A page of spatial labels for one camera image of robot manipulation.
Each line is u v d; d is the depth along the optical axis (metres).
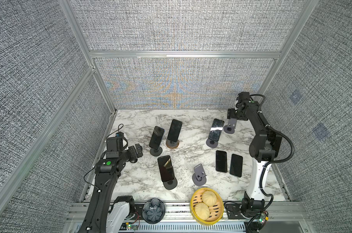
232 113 0.90
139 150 0.69
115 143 0.56
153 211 0.73
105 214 0.43
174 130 0.92
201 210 0.69
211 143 0.99
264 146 0.58
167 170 0.76
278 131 0.55
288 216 0.73
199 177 0.80
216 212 0.72
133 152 0.67
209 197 0.72
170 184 0.82
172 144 0.99
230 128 1.06
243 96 0.80
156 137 1.15
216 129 0.92
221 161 0.92
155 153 0.97
